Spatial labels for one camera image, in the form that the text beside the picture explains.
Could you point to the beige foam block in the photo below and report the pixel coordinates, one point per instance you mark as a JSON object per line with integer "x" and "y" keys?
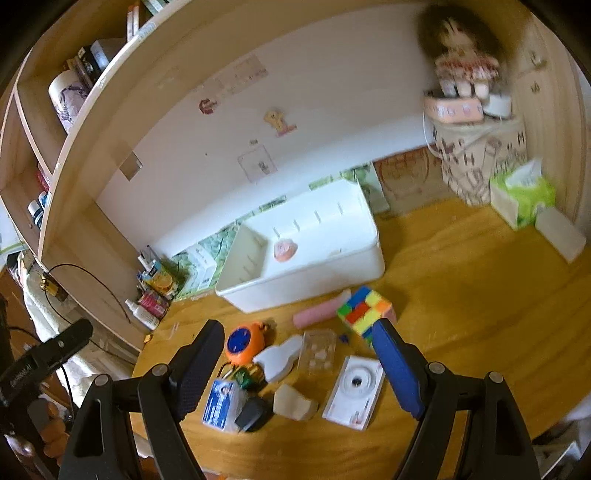
{"x": 293, "y": 401}

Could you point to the green tissue pack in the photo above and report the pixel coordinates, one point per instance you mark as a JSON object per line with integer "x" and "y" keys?
{"x": 521, "y": 196}

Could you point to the person's left hand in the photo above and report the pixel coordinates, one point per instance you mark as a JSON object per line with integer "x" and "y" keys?
{"x": 53, "y": 431}

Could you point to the white bottle-shaped block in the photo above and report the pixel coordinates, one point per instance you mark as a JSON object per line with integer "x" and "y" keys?
{"x": 277, "y": 360}

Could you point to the pink round case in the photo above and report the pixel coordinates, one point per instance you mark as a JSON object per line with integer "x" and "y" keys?
{"x": 285, "y": 249}

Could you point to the patterned cylindrical basket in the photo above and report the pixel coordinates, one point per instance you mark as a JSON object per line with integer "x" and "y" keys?
{"x": 480, "y": 157}

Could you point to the wooden shelf unit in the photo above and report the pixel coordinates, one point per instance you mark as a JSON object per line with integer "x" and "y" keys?
{"x": 92, "y": 194}

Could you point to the plain white box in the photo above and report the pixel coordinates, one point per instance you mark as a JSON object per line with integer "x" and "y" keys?
{"x": 559, "y": 233}

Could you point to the clear plastic box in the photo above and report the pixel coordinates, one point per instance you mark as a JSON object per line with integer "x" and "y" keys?
{"x": 317, "y": 350}

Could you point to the row of books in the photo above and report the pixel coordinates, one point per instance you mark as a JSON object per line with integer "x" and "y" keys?
{"x": 145, "y": 14}

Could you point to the printed white mug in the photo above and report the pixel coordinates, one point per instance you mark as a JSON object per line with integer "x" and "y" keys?
{"x": 68, "y": 99}

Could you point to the multicoloured puzzle cube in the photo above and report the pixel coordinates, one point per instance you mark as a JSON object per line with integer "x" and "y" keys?
{"x": 364, "y": 314}

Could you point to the black box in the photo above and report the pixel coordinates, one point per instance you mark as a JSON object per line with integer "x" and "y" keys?
{"x": 106, "y": 53}

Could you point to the black power adapter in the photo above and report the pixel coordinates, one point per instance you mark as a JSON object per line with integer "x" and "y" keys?
{"x": 251, "y": 413}

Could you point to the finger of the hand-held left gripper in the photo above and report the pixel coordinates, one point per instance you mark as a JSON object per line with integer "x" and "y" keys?
{"x": 64, "y": 344}

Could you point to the white plastic storage bin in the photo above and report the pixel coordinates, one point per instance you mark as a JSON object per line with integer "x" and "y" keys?
{"x": 300, "y": 240}

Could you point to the white round jar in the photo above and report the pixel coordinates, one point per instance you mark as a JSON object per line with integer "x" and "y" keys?
{"x": 498, "y": 105}

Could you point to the pink can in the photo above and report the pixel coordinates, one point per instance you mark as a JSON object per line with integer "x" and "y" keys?
{"x": 154, "y": 302}

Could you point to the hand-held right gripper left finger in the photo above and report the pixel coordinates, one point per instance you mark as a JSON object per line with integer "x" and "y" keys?
{"x": 198, "y": 369}

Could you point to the dark-haired doll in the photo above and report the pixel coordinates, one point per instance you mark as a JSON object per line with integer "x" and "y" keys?
{"x": 461, "y": 50}

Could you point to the blue and white carton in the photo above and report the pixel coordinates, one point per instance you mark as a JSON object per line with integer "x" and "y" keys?
{"x": 222, "y": 405}

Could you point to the green leaf printed poster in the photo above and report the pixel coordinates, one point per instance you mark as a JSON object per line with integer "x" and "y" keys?
{"x": 217, "y": 240}

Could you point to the paper sketch on wall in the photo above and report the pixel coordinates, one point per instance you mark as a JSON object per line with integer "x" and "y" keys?
{"x": 256, "y": 162}

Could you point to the yellow wall sticker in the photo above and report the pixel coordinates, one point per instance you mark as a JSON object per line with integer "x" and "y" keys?
{"x": 279, "y": 122}

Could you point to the pink rectangular box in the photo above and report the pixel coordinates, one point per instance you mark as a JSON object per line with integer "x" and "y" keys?
{"x": 452, "y": 110}

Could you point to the yellow and green small bottle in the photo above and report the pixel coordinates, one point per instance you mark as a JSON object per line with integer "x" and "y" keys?
{"x": 244, "y": 376}

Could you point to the brown drawing card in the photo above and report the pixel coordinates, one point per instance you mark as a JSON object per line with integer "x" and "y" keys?
{"x": 406, "y": 175}

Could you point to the orange and blue round reel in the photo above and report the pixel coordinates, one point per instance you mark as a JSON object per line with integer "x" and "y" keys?
{"x": 244, "y": 344}

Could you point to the white spray bottle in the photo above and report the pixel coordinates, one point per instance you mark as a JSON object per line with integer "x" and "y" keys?
{"x": 141, "y": 314}

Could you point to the red wall sticker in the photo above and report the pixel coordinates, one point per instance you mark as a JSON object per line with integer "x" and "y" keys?
{"x": 207, "y": 105}

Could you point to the white square box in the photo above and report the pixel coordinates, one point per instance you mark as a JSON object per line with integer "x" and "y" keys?
{"x": 354, "y": 392}

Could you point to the white carton with print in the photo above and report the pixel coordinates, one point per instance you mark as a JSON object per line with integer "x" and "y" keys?
{"x": 203, "y": 263}

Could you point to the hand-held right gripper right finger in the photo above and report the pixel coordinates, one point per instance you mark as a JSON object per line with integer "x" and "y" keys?
{"x": 400, "y": 374}

